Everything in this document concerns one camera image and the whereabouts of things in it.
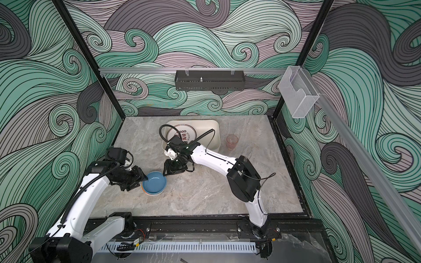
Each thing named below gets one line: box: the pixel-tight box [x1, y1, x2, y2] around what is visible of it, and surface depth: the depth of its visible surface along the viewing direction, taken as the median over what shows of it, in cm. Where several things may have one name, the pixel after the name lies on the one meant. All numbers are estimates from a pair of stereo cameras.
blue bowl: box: [141, 170, 168, 197], surface depth 80 cm
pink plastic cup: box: [226, 134, 239, 151], surface depth 102 cm
